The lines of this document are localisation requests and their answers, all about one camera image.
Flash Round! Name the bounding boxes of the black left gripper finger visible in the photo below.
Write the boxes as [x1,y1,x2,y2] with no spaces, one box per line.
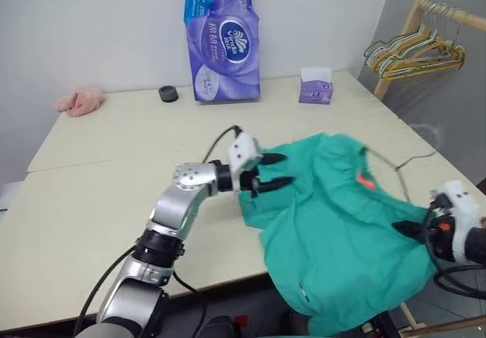
[259,176,297,194]
[263,152,289,166]

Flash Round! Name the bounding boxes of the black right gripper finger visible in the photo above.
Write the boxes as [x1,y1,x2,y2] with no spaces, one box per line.
[391,220,429,245]

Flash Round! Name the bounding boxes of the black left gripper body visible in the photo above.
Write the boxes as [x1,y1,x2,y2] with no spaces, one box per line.
[240,162,267,197]

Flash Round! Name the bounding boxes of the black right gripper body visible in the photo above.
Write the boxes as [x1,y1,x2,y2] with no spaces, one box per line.
[418,195,459,257]

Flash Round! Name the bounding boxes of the thin wire hanger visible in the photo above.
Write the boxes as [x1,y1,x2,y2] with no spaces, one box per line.
[363,146,438,204]

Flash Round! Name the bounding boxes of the green shorts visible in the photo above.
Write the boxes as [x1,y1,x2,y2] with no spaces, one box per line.
[238,132,438,336]

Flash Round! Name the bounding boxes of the small purple tissue pack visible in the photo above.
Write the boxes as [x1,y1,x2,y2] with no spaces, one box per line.
[298,65,336,106]

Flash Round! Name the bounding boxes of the black tape roll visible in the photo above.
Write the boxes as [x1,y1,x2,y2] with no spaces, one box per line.
[158,84,180,105]

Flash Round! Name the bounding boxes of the large purple tissue pack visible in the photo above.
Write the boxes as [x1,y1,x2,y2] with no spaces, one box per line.
[183,0,263,103]

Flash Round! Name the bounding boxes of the dark rounded shape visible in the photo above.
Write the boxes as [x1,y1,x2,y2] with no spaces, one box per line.
[206,314,245,338]

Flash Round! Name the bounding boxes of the pink plush toy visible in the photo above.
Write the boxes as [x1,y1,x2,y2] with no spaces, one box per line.
[55,85,105,118]

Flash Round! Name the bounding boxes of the white side table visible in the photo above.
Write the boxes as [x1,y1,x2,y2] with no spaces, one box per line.
[0,181,24,227]

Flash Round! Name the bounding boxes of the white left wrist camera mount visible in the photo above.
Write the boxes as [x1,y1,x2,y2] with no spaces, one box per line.
[226,132,266,194]

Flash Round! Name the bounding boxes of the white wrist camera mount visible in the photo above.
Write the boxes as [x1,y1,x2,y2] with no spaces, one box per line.
[226,132,266,194]
[428,179,481,264]

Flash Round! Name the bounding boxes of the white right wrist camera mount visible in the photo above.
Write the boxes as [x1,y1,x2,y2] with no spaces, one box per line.
[428,179,481,264]

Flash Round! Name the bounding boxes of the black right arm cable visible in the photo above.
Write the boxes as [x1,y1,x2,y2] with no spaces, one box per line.
[422,207,486,302]

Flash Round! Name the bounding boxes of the bunch of wire hangers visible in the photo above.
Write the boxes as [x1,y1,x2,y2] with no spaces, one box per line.
[363,1,468,84]

